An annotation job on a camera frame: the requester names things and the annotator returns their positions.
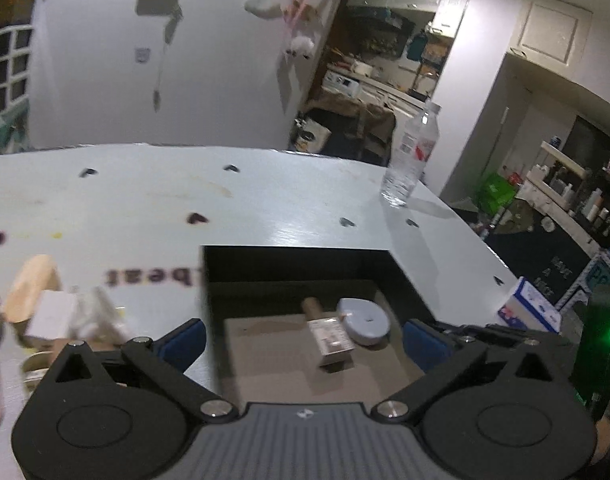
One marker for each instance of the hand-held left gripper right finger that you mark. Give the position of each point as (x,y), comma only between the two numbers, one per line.
(424,346)

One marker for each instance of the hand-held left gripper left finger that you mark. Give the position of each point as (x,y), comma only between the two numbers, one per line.
(182,345)

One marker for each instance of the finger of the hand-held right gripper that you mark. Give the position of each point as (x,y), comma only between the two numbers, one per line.
(510,333)

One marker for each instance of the black storage box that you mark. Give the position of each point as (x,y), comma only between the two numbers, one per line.
(285,265)

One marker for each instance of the person's right hand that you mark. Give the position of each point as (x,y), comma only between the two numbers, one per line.
(607,435)

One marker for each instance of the blue white tissue box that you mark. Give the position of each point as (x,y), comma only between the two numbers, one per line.
(530,305)

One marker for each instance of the round white compact case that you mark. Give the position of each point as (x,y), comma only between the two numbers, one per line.
(365,317)

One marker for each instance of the black chalkboard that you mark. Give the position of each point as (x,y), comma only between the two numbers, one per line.
(545,260)

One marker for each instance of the white crumpled packet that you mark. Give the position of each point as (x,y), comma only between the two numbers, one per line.
(97,315)

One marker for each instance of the small brown bottle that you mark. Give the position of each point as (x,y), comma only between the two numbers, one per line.
(330,340)

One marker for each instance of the small white box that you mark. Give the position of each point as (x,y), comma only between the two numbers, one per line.
(50,315)

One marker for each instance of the green bag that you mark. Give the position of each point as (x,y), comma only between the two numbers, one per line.
(495,190)

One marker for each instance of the gold round object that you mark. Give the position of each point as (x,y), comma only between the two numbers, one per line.
(35,367)

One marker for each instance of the white shelf rack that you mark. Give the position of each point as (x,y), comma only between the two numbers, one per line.
(555,180)

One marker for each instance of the light wooden block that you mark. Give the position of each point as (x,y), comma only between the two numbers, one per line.
(27,285)

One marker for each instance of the clear plastic water bottle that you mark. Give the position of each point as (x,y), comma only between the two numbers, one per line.
(410,160)

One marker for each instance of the white kitchen appliance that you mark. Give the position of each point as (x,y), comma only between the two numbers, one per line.
(342,85)

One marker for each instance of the teal hanging bag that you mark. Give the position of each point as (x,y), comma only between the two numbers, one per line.
(417,46)

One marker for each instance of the white cabinet door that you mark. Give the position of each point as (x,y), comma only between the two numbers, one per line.
(550,27)

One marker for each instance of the small white fluffy toy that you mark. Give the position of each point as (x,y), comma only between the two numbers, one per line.
(301,46)

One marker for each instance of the white framed window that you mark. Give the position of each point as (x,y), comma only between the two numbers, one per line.
(5,70)

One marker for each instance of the white wall outlet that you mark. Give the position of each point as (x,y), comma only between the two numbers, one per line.
(142,55)

